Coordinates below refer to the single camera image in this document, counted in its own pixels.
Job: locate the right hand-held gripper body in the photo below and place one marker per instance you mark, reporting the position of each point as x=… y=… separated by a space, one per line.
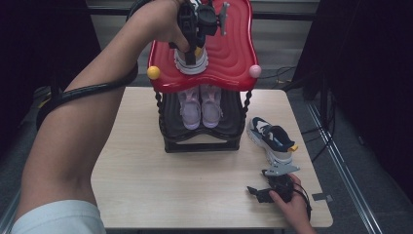
x=282 y=188

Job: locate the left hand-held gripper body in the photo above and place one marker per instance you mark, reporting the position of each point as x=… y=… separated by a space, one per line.
x=201 y=19

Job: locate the navy and white sneaker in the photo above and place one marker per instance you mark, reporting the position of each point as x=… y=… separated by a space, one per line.
x=276 y=138
x=195 y=69

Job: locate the red and black shoe rack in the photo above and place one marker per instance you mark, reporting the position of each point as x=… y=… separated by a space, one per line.
x=233 y=58

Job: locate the purple sandal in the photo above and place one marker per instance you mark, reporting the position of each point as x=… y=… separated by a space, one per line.
x=191 y=113
x=211 y=113

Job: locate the person's right hand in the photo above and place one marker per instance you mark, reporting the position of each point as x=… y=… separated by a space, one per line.
x=292 y=211

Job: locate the person's left hand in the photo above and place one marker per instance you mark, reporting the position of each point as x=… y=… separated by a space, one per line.
x=165 y=22

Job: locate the grey tape piece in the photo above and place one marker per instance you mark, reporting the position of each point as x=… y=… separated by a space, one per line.
x=323 y=197

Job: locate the black metal stand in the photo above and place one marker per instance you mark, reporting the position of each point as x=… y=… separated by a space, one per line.
x=56 y=87

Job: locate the black curtain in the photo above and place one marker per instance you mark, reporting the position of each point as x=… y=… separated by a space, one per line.
x=32 y=39
x=373 y=65

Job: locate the yellow floor object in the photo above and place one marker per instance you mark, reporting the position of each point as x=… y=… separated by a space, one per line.
x=43 y=103

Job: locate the light blue sleeve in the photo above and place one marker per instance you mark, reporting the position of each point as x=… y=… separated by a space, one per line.
x=58 y=217

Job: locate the metal floor rail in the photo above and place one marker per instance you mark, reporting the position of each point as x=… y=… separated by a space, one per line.
x=341 y=162

